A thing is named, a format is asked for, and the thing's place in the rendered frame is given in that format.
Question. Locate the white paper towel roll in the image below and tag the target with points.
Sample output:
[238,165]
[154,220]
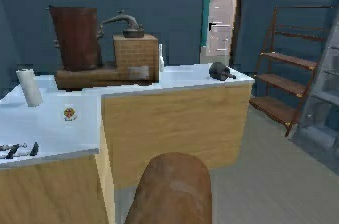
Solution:
[29,87]

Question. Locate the black round pot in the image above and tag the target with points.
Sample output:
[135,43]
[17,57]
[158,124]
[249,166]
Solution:
[219,71]

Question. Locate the white bottle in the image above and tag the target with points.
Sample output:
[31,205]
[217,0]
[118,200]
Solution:
[161,60]

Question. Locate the grey metal ladder shelf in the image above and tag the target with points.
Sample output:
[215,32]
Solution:
[335,90]

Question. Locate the pale room door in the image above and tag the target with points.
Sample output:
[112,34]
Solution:
[219,31]

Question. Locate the wooden counter with white top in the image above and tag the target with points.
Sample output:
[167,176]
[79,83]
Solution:
[173,123]

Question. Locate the brown wooden ladder shelf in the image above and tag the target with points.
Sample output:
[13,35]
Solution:
[285,83]

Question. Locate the brown copper still machine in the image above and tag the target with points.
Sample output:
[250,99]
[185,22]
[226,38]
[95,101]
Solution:
[110,53]

